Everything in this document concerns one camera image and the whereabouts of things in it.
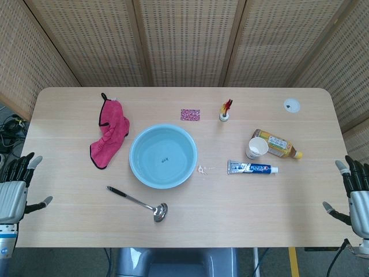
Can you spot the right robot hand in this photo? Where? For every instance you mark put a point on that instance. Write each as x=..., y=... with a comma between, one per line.
x=359, y=210

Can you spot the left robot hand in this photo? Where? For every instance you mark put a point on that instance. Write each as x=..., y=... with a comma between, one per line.
x=11, y=199

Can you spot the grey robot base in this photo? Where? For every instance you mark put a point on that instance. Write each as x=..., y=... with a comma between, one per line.
x=176, y=262

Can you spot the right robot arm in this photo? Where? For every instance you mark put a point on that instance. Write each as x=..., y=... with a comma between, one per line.
x=362, y=251

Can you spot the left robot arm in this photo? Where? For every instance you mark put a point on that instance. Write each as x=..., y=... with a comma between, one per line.
x=7, y=242

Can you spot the light blue plastic basin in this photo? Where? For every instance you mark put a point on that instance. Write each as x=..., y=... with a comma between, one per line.
x=162, y=157

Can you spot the yellow tea bottle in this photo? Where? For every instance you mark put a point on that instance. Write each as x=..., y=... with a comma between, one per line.
x=281, y=142

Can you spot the white table leg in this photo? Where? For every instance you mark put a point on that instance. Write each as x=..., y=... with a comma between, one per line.
x=256, y=262

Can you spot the blue white toothpaste tube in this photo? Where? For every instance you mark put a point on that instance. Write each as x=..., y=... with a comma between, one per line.
x=250, y=168

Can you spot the white paper cup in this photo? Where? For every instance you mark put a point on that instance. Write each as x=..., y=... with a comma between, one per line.
x=256, y=148

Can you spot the pink towel with black trim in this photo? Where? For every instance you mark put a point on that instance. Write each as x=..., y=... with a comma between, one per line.
x=111, y=127

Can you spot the red yellow feather shuttlecock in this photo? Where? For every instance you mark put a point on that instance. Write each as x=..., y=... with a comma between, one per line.
x=224, y=116

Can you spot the pink patterned card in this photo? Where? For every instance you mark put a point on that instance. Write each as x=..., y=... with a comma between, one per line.
x=190, y=114

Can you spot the woven folding screen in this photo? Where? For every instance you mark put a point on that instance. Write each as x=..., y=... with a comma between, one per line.
x=184, y=43

